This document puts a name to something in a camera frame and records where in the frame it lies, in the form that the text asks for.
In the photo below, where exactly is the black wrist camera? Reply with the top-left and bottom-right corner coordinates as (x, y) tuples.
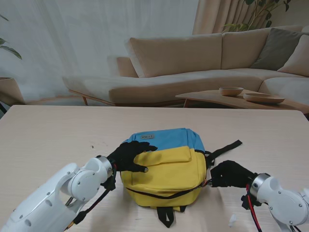
(240, 193), (263, 210)
(100, 176), (117, 192)

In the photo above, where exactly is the beige curtain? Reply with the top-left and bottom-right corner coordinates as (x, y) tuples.
(192, 0), (309, 36)

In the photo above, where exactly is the blue and yellow school bag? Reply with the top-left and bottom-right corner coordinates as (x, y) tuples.
(120, 127), (243, 229)

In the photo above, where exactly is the wide shallow wooden bowl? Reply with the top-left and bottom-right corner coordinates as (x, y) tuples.
(243, 93), (286, 104)

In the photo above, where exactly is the wooden coffee table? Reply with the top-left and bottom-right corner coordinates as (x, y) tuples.
(175, 88), (309, 114)

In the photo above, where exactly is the light wooden planter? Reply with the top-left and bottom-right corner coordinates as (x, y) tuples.
(0, 77), (25, 105)

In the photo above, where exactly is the grey cushion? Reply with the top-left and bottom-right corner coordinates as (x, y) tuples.
(252, 28), (304, 71)

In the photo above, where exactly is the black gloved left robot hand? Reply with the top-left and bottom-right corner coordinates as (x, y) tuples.
(107, 141), (159, 174)

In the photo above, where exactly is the white sheer curtain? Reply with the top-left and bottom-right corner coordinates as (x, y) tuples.
(0, 0), (200, 104)

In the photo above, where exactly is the red black right arm cable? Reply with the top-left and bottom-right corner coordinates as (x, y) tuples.
(245, 183), (302, 232)

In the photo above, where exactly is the red black left arm cable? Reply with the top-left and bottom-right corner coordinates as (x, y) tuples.
(64, 161), (117, 229)

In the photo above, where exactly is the variegated leaf plant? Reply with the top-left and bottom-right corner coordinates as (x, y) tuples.
(0, 14), (23, 60)

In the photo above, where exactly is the tall green leafy plant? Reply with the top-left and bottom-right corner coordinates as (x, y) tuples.
(223, 0), (293, 32)

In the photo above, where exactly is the beige cushion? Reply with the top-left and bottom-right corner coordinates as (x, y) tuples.
(277, 34), (309, 77)

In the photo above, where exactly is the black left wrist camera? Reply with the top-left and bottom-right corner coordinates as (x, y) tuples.
(100, 176), (117, 192)

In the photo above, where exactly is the red black arm cable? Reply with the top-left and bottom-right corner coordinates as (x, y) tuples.
(245, 183), (302, 232)
(64, 161), (117, 229)

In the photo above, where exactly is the small wooden bowl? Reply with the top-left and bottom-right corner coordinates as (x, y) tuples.
(219, 87), (244, 97)

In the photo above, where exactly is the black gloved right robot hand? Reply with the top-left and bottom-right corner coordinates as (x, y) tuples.
(209, 159), (258, 189)

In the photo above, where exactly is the beige sofa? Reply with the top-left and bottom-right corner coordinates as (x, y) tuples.
(62, 24), (309, 107)

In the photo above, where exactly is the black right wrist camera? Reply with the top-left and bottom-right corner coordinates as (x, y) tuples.
(240, 193), (263, 210)

